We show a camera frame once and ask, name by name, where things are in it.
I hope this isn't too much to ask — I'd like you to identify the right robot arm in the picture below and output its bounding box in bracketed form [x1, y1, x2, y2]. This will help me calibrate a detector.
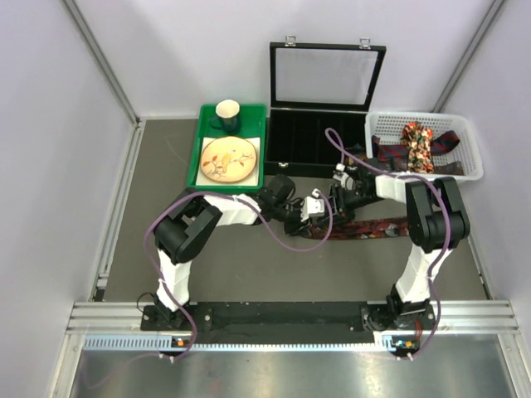
[330, 164, 470, 331]

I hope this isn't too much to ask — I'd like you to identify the red navy striped tie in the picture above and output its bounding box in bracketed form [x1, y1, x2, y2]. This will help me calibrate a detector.
[371, 130, 460, 162]

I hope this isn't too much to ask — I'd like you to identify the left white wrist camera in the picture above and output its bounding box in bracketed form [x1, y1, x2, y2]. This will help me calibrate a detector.
[300, 188, 327, 222]

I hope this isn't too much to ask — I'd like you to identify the green plastic tray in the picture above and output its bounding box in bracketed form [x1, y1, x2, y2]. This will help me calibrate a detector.
[187, 104, 266, 193]

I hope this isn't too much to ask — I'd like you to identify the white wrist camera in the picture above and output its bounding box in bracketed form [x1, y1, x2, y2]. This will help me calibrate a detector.
[300, 188, 327, 222]
[333, 163, 358, 190]

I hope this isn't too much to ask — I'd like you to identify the dark red patterned tie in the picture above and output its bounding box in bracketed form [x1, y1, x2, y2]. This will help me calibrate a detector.
[328, 216, 409, 240]

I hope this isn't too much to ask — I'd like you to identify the floral colourful tie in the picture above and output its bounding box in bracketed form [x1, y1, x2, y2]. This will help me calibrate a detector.
[401, 122, 435, 174]

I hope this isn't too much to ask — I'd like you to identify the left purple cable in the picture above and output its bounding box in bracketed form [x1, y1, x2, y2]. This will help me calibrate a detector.
[143, 190, 335, 364]

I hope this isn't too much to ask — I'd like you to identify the slotted cable duct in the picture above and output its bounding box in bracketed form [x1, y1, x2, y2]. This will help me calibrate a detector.
[82, 332, 418, 353]

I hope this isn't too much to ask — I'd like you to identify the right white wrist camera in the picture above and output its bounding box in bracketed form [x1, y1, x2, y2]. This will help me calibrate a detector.
[333, 163, 358, 190]

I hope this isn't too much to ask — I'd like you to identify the white plastic basket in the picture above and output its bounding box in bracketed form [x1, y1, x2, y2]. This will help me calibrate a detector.
[365, 111, 484, 182]

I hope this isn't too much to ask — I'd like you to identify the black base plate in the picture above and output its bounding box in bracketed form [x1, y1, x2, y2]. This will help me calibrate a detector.
[140, 302, 435, 332]

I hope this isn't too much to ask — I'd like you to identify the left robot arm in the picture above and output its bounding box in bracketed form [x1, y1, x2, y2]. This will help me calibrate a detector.
[153, 175, 309, 329]

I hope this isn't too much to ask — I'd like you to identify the dark green mug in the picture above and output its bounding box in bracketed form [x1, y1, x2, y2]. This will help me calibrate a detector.
[209, 99, 241, 135]

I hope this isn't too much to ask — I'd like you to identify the dark maroon tie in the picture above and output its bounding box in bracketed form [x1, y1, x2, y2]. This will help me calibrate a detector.
[383, 159, 465, 177]

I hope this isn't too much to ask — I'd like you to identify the brown tie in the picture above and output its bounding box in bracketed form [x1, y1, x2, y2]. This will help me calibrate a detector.
[342, 143, 370, 171]

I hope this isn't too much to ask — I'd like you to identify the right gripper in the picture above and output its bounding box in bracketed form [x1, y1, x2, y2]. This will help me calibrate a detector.
[317, 184, 382, 227]

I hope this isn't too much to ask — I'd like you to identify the bird pattern plate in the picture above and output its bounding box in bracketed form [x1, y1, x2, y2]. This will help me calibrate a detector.
[199, 136, 258, 183]

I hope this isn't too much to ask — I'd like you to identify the black glass-lid display box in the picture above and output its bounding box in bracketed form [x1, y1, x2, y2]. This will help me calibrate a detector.
[264, 37, 387, 178]

